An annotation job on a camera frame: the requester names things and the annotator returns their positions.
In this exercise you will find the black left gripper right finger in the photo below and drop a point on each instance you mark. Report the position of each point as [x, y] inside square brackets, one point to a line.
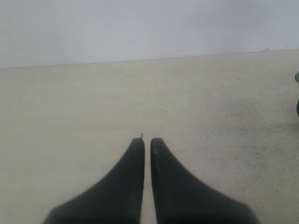
[181, 198]

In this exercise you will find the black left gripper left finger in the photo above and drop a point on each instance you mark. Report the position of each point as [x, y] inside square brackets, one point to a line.
[115, 199]

